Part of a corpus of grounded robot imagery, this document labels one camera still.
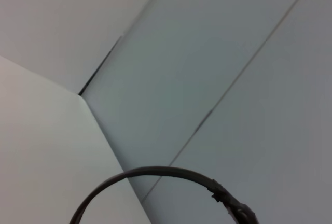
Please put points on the black round teapot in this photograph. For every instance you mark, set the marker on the black round teapot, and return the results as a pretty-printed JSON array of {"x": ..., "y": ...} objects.
[{"x": 160, "y": 170}]

